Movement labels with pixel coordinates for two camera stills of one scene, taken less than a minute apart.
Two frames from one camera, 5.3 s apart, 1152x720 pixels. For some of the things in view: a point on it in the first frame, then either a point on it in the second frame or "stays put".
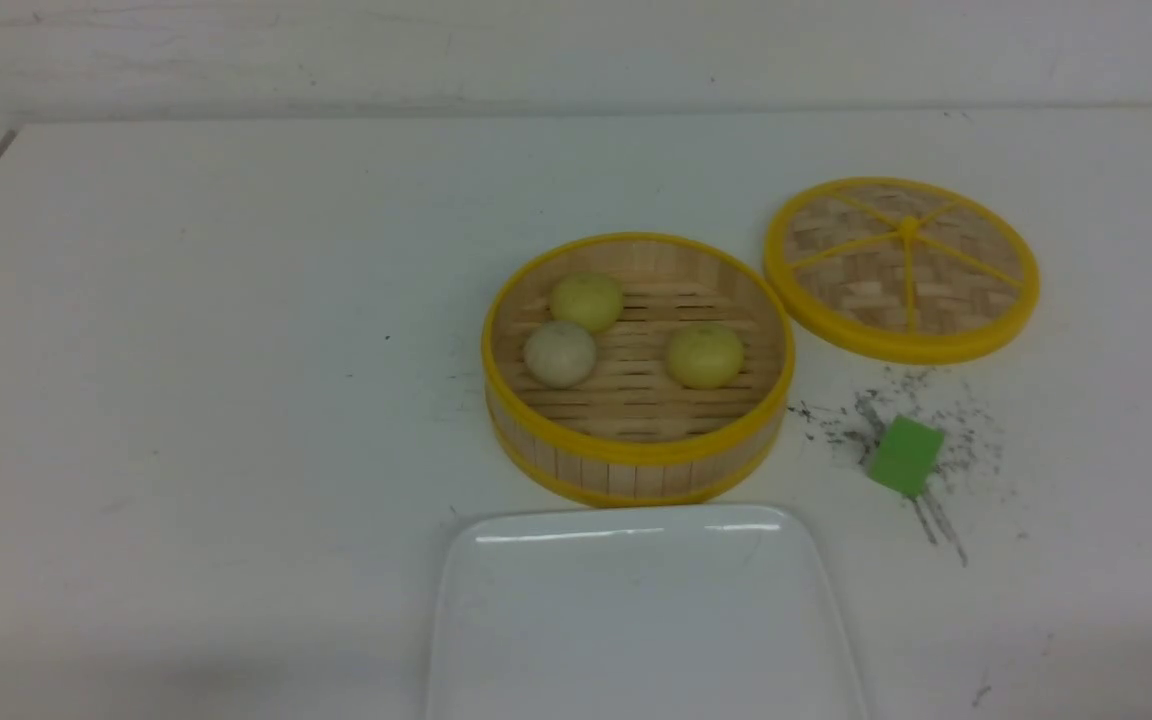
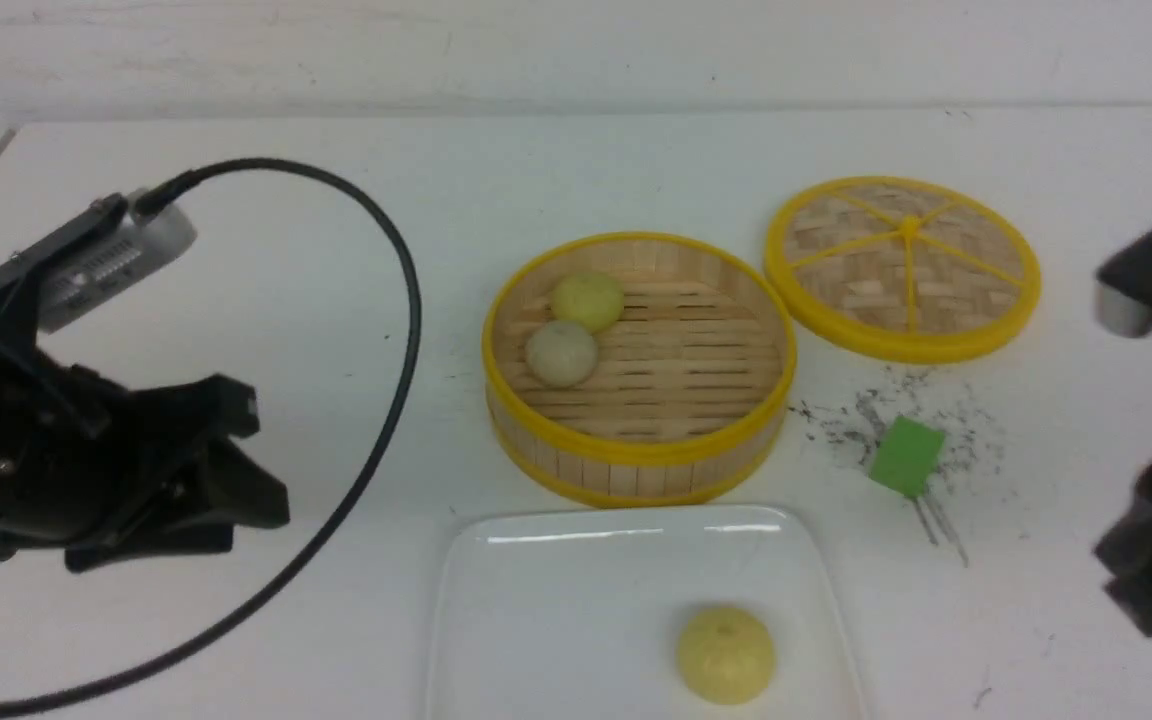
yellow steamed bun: [705, 356] → [726, 654]
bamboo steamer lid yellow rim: [900, 270] stays put
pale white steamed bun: [560, 354] stays put
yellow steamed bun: [591, 299] stays put
